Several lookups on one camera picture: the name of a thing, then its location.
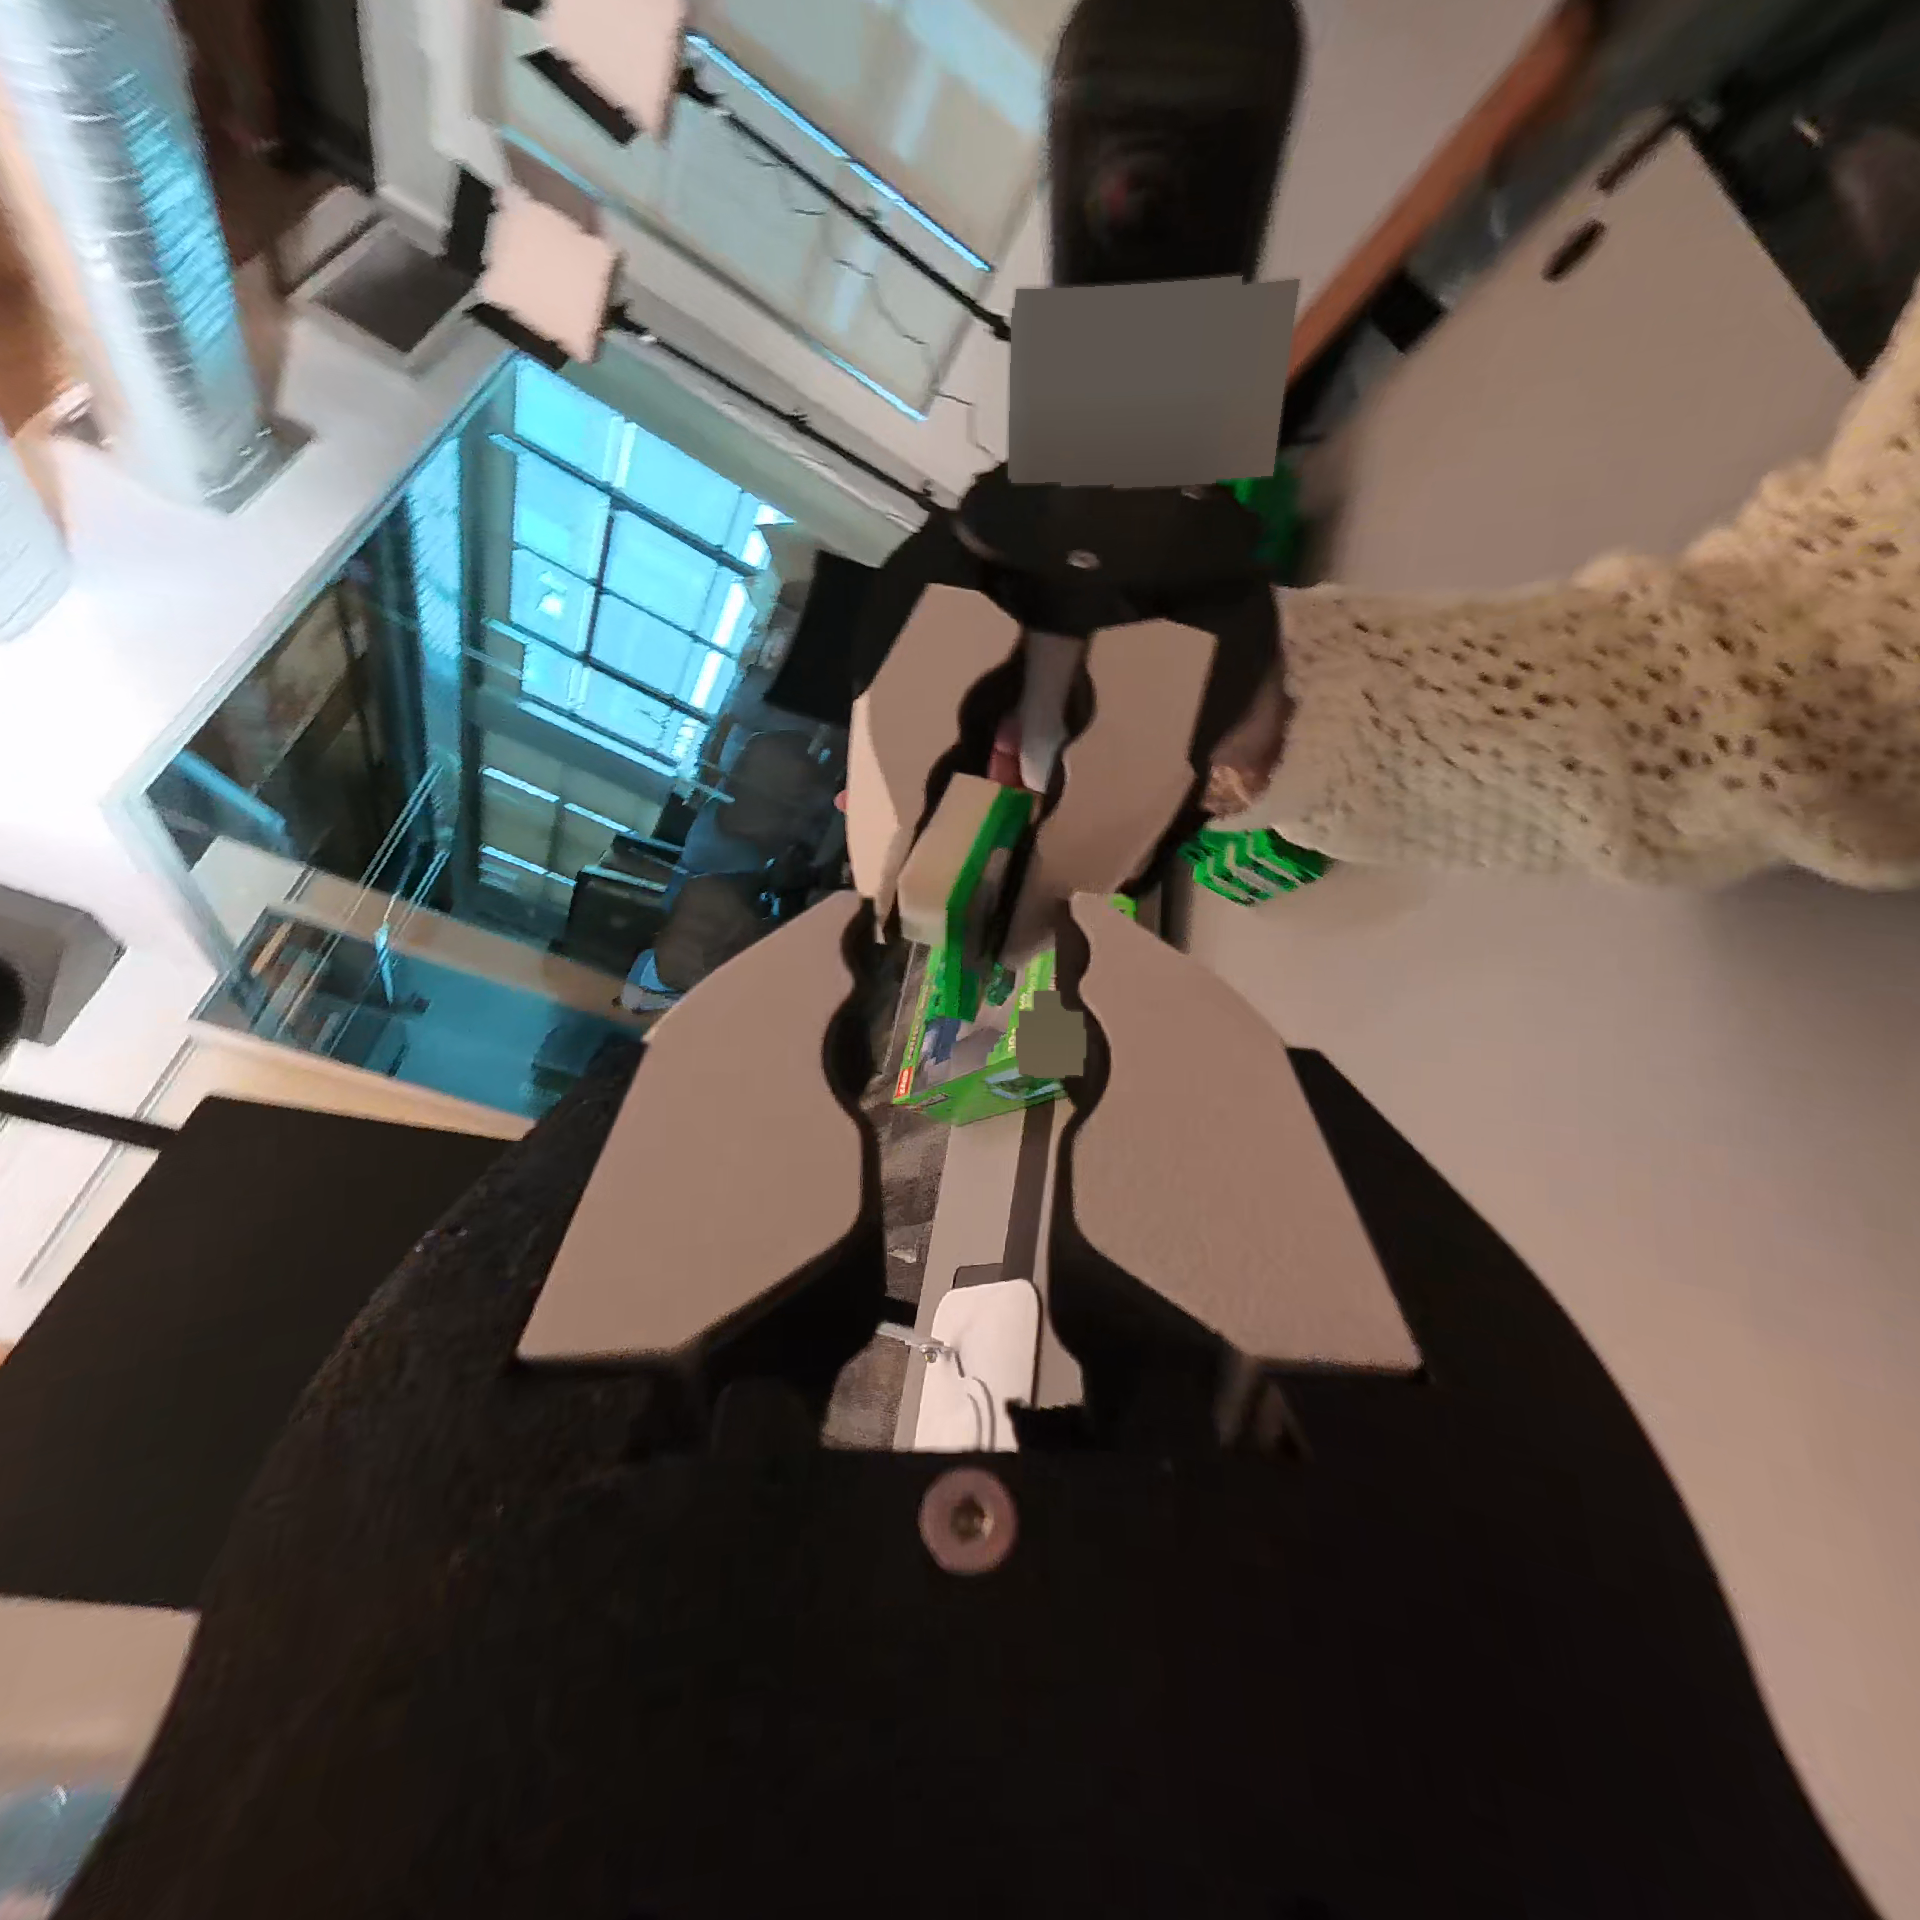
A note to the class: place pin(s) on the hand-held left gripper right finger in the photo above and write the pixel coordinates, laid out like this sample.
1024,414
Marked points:
1231,1184

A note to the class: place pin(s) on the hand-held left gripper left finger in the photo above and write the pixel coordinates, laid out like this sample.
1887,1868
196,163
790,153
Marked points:
706,1170

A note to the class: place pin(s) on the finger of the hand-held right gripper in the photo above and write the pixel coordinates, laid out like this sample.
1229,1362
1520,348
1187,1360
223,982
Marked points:
915,721
1141,733

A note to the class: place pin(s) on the white lego brick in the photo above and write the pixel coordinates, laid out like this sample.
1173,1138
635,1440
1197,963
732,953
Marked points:
938,856

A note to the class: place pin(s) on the green mosaic lego panel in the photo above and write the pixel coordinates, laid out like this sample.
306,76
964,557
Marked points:
997,884

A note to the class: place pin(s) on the person's right forearm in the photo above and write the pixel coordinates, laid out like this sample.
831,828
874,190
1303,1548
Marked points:
1576,704

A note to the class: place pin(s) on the green lego set box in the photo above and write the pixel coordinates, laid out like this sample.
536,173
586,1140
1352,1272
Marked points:
960,1102

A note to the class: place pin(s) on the person's right hand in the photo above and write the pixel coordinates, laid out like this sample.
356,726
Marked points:
1253,733

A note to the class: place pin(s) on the green plastic bin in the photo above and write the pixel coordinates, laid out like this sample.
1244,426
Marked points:
1253,869

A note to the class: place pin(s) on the white stand base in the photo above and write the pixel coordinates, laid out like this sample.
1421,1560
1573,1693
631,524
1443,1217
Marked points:
984,1349

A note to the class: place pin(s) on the white cabinet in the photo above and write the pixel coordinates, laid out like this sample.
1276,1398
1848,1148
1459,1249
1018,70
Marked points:
1576,388

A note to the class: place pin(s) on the dark book stand board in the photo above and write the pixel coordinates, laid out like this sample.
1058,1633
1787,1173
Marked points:
224,1320

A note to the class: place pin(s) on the hanging ceiling panel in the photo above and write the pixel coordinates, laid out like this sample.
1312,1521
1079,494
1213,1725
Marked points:
548,284
608,53

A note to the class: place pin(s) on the large silver duct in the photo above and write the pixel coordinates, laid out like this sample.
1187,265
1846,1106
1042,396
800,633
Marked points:
135,225

